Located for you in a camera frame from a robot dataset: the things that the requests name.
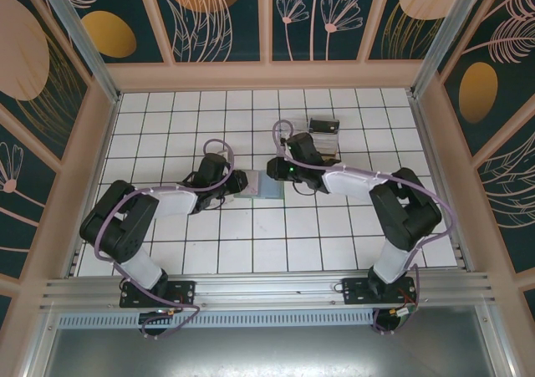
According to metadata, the grey metal sheet panel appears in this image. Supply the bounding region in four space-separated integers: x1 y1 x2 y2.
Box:
24 305 515 377

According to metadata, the aluminium frame post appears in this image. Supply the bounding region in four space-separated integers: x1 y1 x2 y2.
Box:
409 0 482 99
33 0 122 104

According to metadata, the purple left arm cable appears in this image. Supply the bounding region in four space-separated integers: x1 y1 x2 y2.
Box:
94 138 234 340

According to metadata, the aluminium side rail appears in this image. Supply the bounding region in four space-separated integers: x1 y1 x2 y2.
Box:
408 88 476 272
62 92 123 278

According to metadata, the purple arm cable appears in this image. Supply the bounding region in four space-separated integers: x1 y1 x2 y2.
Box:
94 138 234 340
272 120 456 336

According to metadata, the white lilac card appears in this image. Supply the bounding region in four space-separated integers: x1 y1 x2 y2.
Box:
245 170 263 196

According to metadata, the black electronics module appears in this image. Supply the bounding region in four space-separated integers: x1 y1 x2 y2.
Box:
139 309 176 337
373 305 419 335

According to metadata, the clear acrylic organizer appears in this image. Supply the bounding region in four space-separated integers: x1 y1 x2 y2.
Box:
283 117 340 160

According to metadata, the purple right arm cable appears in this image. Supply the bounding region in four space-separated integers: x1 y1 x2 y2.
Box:
272 120 456 336

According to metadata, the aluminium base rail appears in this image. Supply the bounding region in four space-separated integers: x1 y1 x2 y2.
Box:
39 271 497 311

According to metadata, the black card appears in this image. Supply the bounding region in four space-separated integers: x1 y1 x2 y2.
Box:
308 117 339 135

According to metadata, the grey slotted cable duct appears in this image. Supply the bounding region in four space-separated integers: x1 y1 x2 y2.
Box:
57 309 377 330

